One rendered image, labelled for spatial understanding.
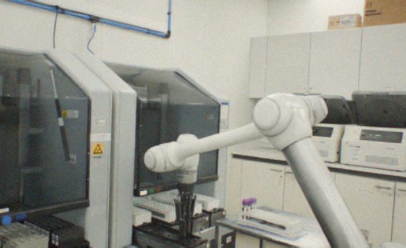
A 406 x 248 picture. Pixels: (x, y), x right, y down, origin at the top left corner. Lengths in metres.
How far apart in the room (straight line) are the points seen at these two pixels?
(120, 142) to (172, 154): 0.29
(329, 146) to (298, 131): 2.58
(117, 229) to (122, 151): 0.34
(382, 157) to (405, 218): 0.53
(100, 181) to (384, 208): 2.64
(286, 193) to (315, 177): 2.83
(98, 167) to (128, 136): 0.20
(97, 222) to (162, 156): 0.41
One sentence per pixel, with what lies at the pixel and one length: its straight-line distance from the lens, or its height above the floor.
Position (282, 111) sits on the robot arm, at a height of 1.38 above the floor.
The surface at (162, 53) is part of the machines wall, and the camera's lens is 3.43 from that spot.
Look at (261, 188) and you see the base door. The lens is 4.15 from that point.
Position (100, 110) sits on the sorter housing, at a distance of 1.63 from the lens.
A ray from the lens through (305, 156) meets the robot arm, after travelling 1.19.
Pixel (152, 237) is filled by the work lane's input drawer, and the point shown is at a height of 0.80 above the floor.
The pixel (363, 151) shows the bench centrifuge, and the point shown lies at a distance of 3.69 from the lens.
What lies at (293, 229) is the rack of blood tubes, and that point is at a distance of 1.81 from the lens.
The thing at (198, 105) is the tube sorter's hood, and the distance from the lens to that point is 2.04.
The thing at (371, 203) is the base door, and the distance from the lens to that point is 3.71.
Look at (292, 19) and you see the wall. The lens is 4.76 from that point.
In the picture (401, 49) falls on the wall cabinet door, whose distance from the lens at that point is 3.94.
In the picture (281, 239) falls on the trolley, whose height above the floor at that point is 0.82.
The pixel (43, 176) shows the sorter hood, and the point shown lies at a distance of 1.51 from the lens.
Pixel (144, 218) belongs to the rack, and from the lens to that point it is 1.89.
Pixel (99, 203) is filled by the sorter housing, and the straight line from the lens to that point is 1.69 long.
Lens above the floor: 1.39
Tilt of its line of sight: 3 degrees down
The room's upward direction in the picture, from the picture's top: 2 degrees clockwise
